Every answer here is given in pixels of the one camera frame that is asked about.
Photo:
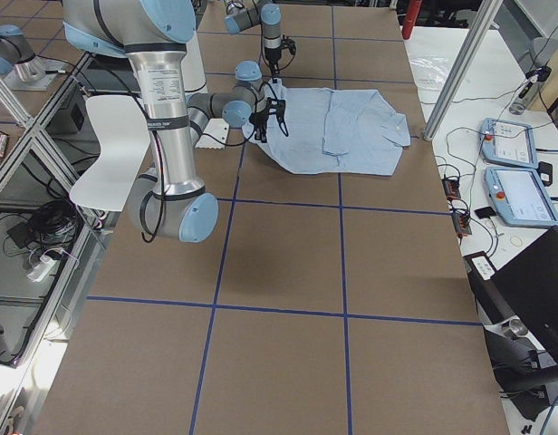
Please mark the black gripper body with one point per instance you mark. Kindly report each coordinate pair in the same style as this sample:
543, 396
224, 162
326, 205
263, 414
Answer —
272, 56
261, 119

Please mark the light blue button-up shirt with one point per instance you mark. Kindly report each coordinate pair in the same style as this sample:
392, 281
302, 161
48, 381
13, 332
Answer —
354, 131

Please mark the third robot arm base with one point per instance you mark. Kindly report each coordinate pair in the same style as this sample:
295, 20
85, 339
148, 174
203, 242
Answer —
20, 67

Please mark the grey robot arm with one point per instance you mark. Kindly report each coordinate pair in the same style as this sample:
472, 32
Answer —
169, 200
244, 15

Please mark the red cylinder object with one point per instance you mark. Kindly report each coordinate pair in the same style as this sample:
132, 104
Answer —
410, 18

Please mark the clear plastic bag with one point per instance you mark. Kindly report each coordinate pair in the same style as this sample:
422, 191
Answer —
430, 72

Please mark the upper orange electronics module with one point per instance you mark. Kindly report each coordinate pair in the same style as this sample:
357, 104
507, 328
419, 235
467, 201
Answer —
451, 188

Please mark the orange electronics module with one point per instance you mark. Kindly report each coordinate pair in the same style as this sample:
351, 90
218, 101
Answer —
451, 188
461, 221

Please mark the lower orange electronics module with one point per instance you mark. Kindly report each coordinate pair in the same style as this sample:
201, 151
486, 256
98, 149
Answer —
461, 221

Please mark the upper blue teach pendant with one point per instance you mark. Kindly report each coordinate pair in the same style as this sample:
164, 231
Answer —
508, 143

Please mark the blue teach pendant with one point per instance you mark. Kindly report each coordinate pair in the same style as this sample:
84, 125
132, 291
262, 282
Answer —
519, 197
508, 143

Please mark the clear water bottle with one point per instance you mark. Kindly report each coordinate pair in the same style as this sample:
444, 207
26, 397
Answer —
522, 99

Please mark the white power strip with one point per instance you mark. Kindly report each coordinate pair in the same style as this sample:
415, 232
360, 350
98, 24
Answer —
47, 265

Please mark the lower blue teach pendant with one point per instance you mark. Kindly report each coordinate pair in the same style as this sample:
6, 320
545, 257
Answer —
519, 197

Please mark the black monitor on stand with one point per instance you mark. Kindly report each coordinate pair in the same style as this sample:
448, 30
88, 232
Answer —
520, 300

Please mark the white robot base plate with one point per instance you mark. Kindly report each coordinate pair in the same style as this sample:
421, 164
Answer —
215, 135

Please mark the grey aluminium frame post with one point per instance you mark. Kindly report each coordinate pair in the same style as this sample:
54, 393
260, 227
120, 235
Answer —
467, 52

